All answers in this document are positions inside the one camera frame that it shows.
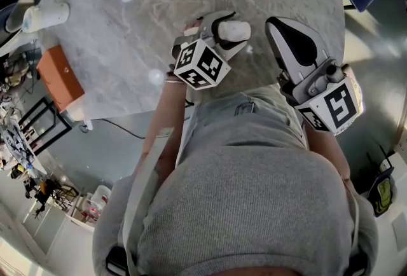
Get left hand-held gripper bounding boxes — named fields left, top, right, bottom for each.
left=170, top=10, right=249, bottom=91

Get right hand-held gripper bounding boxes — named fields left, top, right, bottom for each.
left=265, top=15, right=363, bottom=137

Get translucent white plastic piece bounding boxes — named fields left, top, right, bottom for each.
left=217, top=20, right=252, bottom=43

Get person's right forearm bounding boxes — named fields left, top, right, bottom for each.
left=303, top=123, right=350, bottom=186

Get person's left forearm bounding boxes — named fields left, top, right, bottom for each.
left=141, top=76, right=188, bottom=180

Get orange rectangular box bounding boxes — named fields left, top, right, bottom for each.
left=36, top=45, right=86, bottom=113

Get person's left hand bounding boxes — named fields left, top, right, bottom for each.
left=183, top=18, right=205, bottom=38

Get person's light grey trousers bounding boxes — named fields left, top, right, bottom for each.
left=181, top=83, right=311, bottom=170

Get dark bag yellow-green panel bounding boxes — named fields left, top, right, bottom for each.
left=368, top=156, right=396, bottom=218

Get person's grey knit top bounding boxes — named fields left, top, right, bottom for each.
left=92, top=144, right=379, bottom=276

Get tall white cup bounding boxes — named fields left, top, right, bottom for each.
left=21, top=2, right=70, bottom=34

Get clear plastic container red label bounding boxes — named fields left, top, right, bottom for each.
left=90, top=184, right=112, bottom=217

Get beige shell chair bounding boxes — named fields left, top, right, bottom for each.
left=4, top=0, right=36, bottom=34

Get cluttered white workbench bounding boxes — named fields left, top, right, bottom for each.
left=0, top=102, right=48, bottom=180

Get black floor cable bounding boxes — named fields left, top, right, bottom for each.
left=79, top=117, right=147, bottom=141

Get beige shoulder strap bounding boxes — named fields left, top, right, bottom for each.
left=122, top=128, right=174, bottom=269

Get black metal frame table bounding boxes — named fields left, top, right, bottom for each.
left=17, top=96, right=73, bottom=156

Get black strap buckle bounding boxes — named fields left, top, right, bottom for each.
left=104, top=245, right=130, bottom=276
left=349, top=251, right=371, bottom=276

